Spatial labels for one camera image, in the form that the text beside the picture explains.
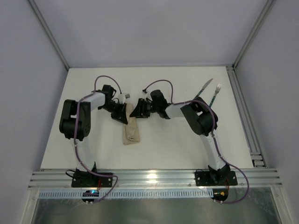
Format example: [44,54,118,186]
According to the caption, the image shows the beige cloth napkin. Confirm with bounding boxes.
[122,104,141,145]

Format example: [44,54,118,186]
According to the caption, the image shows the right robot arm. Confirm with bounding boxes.
[130,90,230,185]

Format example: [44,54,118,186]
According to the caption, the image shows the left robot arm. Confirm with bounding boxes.
[59,85,128,182]

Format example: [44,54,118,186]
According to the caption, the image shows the left controller board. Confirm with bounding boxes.
[81,190,100,205]

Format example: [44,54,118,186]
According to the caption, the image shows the controller board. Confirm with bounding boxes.
[81,190,100,205]
[212,189,228,203]

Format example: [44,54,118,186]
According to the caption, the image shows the right controller board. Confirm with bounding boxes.
[212,189,228,203]

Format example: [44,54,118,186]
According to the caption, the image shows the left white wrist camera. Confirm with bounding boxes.
[117,93,130,104]

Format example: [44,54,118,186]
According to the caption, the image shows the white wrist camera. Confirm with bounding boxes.
[142,89,150,98]
[117,93,130,104]

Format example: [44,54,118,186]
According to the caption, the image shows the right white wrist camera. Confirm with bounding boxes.
[142,89,150,98]

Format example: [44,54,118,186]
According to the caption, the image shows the knife with green handle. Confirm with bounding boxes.
[194,78,213,98]

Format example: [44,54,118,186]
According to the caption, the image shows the fork with green handle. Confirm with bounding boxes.
[209,84,222,107]

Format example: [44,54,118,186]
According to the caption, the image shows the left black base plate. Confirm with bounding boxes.
[71,171,113,188]

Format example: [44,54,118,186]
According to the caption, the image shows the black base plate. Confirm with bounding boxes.
[194,169,238,186]
[71,171,113,188]

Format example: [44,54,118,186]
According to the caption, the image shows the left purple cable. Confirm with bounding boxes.
[73,75,119,203]

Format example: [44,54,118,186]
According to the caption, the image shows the purple cable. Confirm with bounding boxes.
[142,79,249,205]
[73,75,119,203]

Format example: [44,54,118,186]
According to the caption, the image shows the slotted cable duct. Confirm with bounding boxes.
[38,189,213,199]

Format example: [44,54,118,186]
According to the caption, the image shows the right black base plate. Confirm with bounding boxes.
[194,169,238,186]

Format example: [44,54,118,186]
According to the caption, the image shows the front aluminium rail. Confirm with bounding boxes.
[28,168,282,189]

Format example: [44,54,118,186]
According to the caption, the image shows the right aluminium side rail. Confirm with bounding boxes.
[226,65,267,168]

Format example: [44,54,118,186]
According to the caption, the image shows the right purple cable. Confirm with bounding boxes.
[142,79,249,205]

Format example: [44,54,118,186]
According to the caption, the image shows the left aluminium frame post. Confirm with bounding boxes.
[27,0,70,71]

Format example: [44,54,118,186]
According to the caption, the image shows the aluminium frame post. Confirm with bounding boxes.
[232,0,277,69]
[27,0,70,71]

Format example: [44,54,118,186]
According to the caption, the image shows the right aluminium frame post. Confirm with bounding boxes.
[232,0,277,69]

